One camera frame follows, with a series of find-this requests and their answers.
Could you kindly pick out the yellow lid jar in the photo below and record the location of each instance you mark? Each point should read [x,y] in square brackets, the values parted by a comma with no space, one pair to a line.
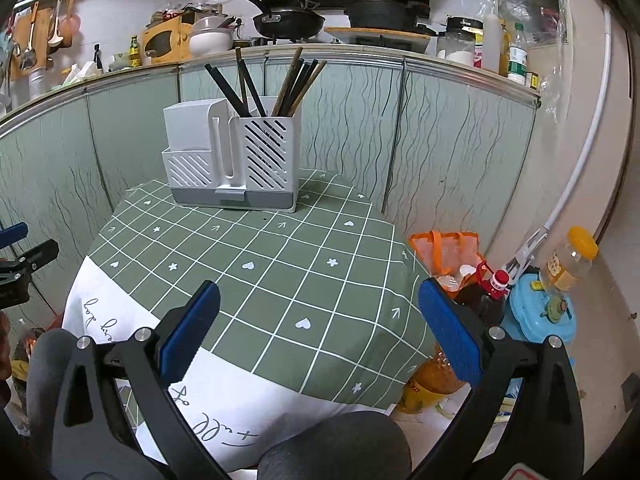
[569,262]

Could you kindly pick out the orange bag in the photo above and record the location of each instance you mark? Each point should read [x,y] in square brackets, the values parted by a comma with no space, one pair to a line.
[446,253]

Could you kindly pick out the green checked tablecloth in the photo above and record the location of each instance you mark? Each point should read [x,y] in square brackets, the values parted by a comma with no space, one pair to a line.
[318,313]

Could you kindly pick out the blue plastic container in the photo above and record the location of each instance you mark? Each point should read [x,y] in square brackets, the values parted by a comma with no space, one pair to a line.
[531,314]

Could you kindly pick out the black chopstick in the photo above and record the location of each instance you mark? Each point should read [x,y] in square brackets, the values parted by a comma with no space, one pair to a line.
[288,86]
[251,88]
[236,103]
[302,93]
[299,83]

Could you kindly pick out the worn brown wooden chopstick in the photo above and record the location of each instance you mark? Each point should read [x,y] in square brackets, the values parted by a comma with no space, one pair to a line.
[241,77]

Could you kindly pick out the black cooking pot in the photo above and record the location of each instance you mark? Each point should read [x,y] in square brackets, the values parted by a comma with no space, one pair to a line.
[386,14]

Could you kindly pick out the grey utensil holder rack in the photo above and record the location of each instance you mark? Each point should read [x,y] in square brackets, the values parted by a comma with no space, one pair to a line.
[216,158]

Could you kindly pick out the black wok pan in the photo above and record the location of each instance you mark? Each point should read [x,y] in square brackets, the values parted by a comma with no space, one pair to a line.
[293,23]

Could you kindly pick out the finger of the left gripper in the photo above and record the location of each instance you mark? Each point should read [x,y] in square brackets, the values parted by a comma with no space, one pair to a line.
[31,261]
[13,234]

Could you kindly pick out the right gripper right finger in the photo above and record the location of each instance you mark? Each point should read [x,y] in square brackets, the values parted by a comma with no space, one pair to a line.
[487,365]

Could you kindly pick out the white squeeze bottle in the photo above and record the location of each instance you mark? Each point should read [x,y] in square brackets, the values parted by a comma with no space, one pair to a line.
[492,43]

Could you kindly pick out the green label bottle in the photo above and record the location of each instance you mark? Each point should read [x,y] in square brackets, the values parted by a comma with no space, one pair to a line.
[517,61]

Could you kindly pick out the yellow microwave oven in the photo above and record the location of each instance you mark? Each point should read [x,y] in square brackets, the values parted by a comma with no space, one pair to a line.
[168,41]

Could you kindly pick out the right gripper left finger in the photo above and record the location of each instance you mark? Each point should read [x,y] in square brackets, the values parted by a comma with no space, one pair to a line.
[153,359]

